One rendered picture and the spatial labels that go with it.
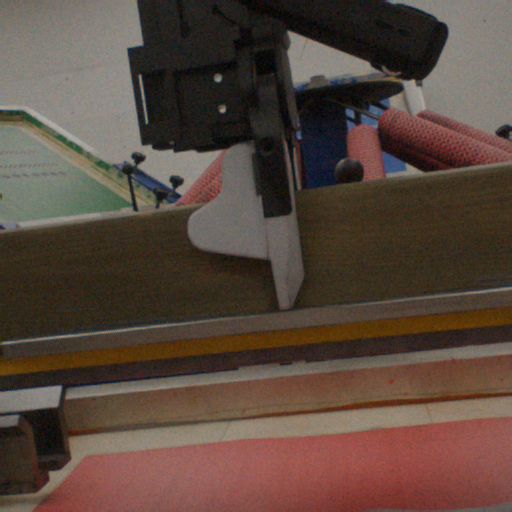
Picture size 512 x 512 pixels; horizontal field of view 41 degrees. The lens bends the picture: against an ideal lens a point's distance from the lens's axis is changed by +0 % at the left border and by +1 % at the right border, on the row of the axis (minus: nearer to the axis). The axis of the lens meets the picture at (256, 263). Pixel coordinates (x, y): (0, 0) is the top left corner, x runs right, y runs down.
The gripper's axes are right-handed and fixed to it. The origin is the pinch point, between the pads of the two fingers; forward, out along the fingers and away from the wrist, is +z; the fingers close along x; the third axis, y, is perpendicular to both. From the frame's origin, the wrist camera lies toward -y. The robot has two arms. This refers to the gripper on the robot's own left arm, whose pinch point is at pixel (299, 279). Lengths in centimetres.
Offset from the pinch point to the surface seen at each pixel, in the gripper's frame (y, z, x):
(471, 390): -11.3, 12.7, -16.9
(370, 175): -7, -7, -58
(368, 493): -2.4, 13.5, -0.9
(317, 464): 0.9, 13.5, -5.9
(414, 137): -14, -12, -69
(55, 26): 179, -142, -415
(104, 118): 155, -77, -415
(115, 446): 18.1, 13.6, -13.2
